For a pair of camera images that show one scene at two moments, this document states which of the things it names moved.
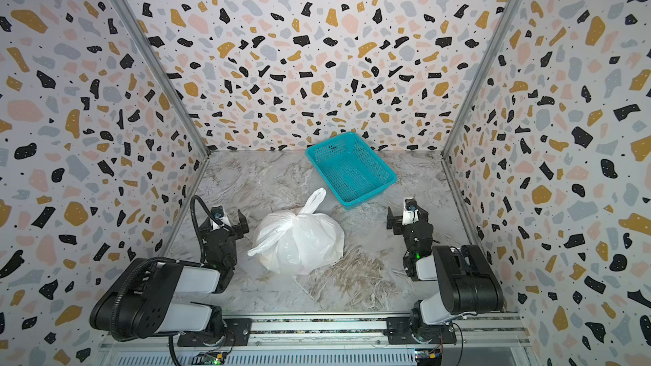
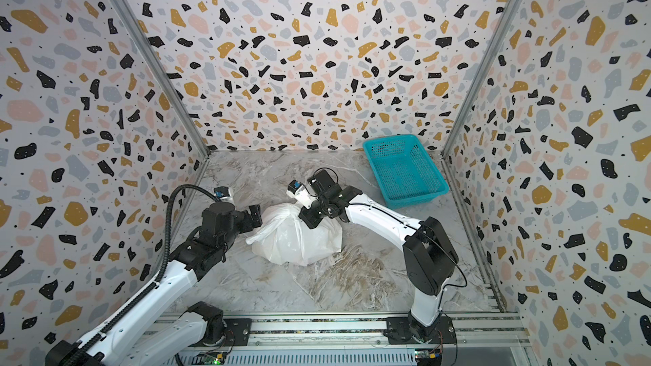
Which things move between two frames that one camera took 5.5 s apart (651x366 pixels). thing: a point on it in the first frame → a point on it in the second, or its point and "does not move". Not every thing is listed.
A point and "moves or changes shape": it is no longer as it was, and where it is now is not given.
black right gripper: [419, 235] → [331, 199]
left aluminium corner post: [153, 53] does not move
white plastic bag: [298, 242] moves or changes shape
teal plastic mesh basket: [356, 175] → [403, 169]
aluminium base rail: [342, 341] does not move
